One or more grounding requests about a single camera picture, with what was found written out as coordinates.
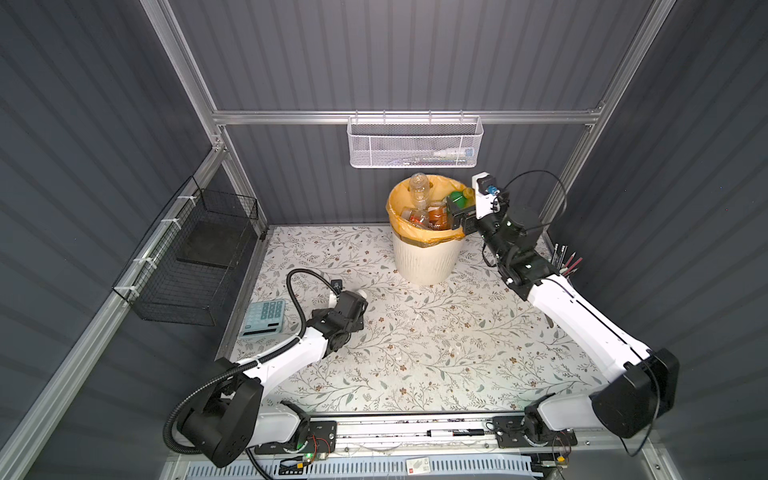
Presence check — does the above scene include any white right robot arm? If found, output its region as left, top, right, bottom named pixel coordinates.
left=446, top=187, right=680, bottom=446

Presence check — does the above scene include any white cup pen holder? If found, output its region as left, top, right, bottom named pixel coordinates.
left=550, top=243, right=583, bottom=278

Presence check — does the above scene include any green Sprite bottle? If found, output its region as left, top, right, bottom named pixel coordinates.
left=446, top=188, right=475, bottom=212

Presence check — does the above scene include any white ribbed waste bin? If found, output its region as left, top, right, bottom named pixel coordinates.
left=392, top=233, right=464, bottom=285

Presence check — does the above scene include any black marker pen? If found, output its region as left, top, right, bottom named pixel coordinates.
left=427, top=428, right=486, bottom=438

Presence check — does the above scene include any brown label drink bottle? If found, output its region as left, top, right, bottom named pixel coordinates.
left=427, top=204, right=451, bottom=231

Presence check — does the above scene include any white wire wall basket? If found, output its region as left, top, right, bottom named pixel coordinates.
left=346, top=114, right=484, bottom=169

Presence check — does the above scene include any black wire side basket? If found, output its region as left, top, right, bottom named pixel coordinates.
left=113, top=181, right=259, bottom=327

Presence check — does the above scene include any teal calculator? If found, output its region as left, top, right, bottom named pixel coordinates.
left=240, top=299, right=285, bottom=338

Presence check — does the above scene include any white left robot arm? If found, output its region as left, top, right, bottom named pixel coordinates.
left=166, top=290, right=368, bottom=467

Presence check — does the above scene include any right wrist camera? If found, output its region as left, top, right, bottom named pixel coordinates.
left=472, top=172, right=500, bottom=220

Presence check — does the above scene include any orange bin liner bag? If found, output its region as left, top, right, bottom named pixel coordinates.
left=386, top=174, right=470, bottom=248

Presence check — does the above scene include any black corrugated cable hose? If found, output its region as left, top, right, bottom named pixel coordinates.
left=163, top=267, right=343, bottom=455

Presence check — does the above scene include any large clear bottle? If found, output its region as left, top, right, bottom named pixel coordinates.
left=408, top=172, right=431, bottom=210

